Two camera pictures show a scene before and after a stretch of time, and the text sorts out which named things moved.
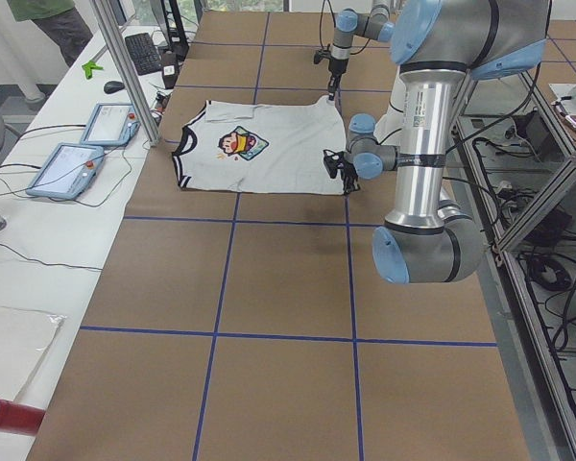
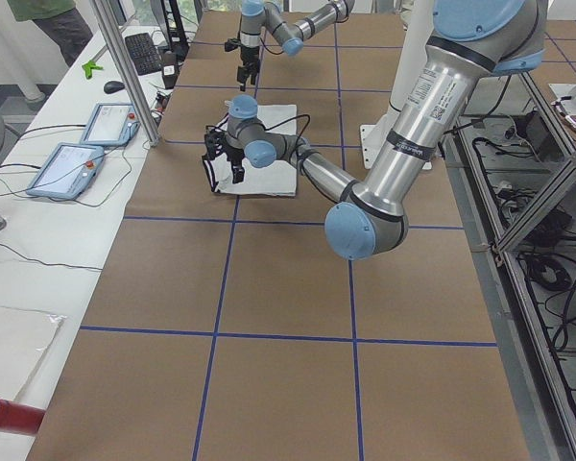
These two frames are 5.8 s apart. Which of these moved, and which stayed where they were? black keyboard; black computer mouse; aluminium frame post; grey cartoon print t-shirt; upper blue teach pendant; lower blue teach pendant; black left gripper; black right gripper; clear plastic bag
Moved: black left gripper; grey cartoon print t-shirt; black right gripper
Stayed: upper blue teach pendant; clear plastic bag; aluminium frame post; black computer mouse; black keyboard; lower blue teach pendant
